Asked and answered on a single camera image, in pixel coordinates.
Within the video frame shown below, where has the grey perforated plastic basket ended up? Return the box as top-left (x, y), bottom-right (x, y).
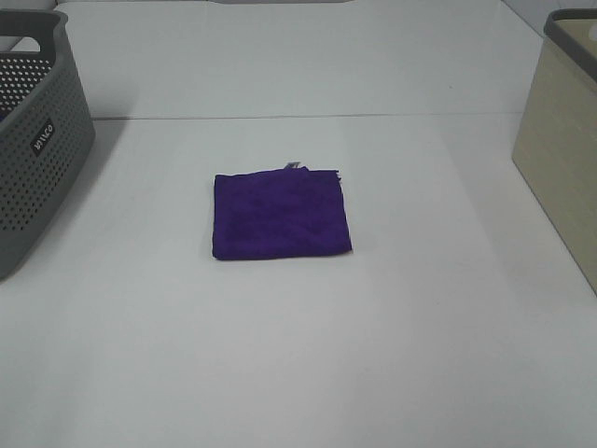
top-left (1, 9), bottom-right (95, 278)

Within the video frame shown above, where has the beige storage box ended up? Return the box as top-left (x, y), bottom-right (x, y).
top-left (512, 8), bottom-right (596, 287)

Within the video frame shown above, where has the purple towel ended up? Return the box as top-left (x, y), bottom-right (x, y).
top-left (212, 167), bottom-right (353, 261)

